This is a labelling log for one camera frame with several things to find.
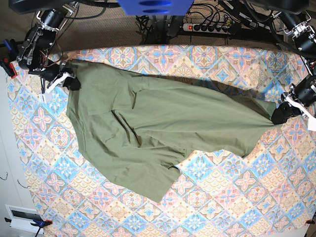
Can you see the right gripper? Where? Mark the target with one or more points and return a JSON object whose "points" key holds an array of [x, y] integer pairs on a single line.
{"points": [[56, 78]]}

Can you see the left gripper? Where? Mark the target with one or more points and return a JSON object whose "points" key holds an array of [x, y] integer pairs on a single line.
{"points": [[303, 94]]}

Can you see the green t-shirt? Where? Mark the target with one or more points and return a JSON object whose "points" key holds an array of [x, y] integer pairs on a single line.
{"points": [[135, 129]]}

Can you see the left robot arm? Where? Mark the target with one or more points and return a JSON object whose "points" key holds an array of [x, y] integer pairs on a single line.
{"points": [[296, 22]]}

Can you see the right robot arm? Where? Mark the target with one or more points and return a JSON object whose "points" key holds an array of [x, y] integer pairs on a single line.
{"points": [[39, 41]]}

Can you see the blue clamp upper left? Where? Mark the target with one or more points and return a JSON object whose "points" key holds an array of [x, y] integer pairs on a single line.
{"points": [[10, 56]]}

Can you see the blue clamp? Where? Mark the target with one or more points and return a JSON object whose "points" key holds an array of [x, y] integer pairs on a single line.
{"points": [[39, 223], [10, 56]]}

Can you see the patterned tablecloth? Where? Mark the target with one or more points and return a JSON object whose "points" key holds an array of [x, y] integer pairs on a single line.
{"points": [[272, 191]]}

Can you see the orange clamp lower right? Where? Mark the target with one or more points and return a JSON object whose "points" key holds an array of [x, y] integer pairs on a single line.
{"points": [[310, 222]]}

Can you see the white power strip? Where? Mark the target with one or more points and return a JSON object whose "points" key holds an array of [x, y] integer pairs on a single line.
{"points": [[205, 28]]}

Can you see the blue clamp lower left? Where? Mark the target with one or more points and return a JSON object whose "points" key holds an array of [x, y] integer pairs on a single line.
{"points": [[39, 223]]}

